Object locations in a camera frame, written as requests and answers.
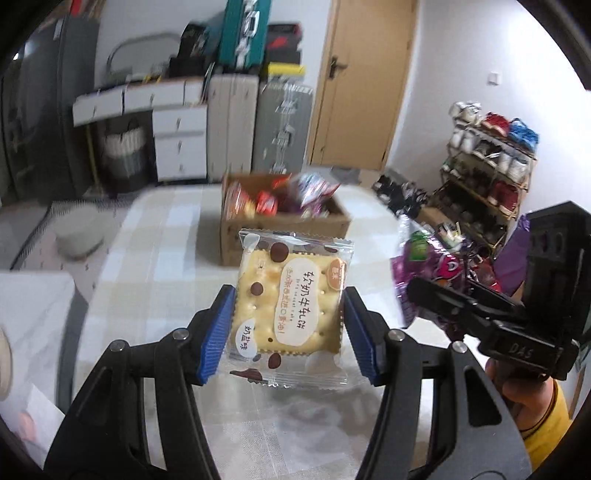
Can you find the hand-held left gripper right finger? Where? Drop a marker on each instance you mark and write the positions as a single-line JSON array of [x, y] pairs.
[[364, 341]]

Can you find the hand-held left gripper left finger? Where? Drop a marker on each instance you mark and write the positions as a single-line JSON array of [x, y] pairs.
[[217, 337]]

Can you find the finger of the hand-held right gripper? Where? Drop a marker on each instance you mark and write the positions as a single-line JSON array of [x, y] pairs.
[[501, 302], [443, 297]]

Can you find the purple snack packet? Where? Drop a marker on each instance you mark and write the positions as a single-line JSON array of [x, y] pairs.
[[429, 263]]

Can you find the clear cracker packet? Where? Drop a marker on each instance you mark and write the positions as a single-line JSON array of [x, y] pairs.
[[286, 300]]

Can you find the person's right forearm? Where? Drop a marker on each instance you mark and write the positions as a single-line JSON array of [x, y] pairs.
[[549, 434]]

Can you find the person's right hand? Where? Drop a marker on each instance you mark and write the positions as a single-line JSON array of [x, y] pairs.
[[526, 397]]

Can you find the purple bag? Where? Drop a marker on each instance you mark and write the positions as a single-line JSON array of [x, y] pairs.
[[512, 258]]

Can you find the small cardboard box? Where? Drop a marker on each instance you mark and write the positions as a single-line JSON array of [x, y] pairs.
[[429, 216]]

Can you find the wooden shoe rack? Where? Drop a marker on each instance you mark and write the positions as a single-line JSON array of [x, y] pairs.
[[503, 212]]

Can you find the pile of dark shoes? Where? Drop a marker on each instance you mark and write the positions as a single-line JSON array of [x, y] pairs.
[[397, 191]]

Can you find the heap of mixed snack packets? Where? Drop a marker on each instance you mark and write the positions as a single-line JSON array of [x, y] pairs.
[[263, 203]]

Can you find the grey fur mat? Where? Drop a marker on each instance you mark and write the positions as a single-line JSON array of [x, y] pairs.
[[351, 175]]

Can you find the shoe rack with shoes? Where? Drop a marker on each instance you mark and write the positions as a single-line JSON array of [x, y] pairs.
[[524, 134]]

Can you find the white round pouf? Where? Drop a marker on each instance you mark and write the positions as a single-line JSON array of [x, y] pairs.
[[78, 233]]

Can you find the white grey appliance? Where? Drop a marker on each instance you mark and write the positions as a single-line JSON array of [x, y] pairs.
[[32, 314]]

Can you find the white drawer desk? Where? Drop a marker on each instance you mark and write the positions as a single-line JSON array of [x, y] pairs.
[[180, 152]]

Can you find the woven basket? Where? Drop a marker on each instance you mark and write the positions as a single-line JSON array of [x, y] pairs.
[[122, 152]]

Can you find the beige suitcase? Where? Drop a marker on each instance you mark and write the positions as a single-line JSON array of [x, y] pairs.
[[231, 129]]

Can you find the silver suitcase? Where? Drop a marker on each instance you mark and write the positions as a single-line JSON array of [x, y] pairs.
[[268, 134]]

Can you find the patterned floor rug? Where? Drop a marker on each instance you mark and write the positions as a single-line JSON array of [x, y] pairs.
[[27, 240]]

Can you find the wooden broom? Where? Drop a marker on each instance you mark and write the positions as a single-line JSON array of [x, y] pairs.
[[91, 152]]

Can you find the wooden door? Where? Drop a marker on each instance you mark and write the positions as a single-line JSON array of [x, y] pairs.
[[364, 83]]

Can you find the black storage box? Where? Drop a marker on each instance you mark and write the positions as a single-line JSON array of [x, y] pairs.
[[184, 68]]

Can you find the yellow black shoe box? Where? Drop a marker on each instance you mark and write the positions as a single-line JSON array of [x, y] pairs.
[[282, 70]]

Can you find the dark refrigerator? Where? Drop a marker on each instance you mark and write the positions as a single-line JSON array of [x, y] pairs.
[[46, 115]]

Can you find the plain black box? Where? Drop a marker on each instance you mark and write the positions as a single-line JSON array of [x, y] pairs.
[[282, 56]]

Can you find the teal suitcase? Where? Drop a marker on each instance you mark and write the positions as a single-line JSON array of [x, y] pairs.
[[240, 41]]

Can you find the black printed bag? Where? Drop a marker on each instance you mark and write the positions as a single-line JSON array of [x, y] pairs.
[[191, 39]]

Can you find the red black shoe box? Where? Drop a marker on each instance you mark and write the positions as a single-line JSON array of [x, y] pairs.
[[282, 43]]

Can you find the flat black shoe box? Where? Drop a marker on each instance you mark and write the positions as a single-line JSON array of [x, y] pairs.
[[285, 30]]

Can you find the white light switch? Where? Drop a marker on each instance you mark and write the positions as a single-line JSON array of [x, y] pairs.
[[494, 78]]

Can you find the curved metal frame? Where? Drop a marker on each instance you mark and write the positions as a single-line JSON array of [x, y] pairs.
[[161, 34]]

